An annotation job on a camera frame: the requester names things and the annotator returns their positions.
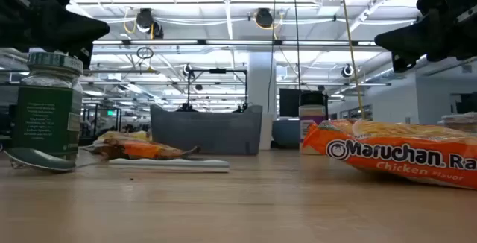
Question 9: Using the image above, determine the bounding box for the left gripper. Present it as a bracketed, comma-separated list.
[0, 0, 111, 69]

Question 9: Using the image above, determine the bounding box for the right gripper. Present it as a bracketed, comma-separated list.
[374, 0, 477, 74]

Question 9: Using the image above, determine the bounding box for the green label spice jar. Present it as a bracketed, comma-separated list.
[10, 51, 83, 162]

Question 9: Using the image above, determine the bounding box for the orange chicken ramen packet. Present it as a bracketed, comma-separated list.
[301, 119, 477, 191]

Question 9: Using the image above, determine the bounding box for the yellow snack bag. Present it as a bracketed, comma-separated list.
[97, 130, 152, 143]

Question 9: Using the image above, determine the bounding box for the purple label spice jar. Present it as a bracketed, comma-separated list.
[298, 92, 329, 156]

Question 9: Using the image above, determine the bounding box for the black monitor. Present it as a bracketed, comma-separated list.
[279, 88, 325, 118]

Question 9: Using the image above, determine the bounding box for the brown orange snack packet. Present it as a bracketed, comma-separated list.
[91, 135, 202, 161]

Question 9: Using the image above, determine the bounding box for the black background robot rig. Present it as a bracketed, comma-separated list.
[174, 67, 250, 113]

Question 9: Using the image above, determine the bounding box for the blue bowl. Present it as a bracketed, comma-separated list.
[271, 119, 302, 149]

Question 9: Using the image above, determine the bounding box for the grey plastic utensil tray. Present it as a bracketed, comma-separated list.
[150, 104, 264, 156]

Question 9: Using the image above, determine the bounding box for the yellow hanging cable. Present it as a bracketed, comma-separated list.
[338, 0, 366, 121]

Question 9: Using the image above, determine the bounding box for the black hanging cable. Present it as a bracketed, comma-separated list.
[291, 0, 302, 92]

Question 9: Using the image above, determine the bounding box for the silver spoon pale blue handle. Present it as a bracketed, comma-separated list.
[3, 146, 231, 174]

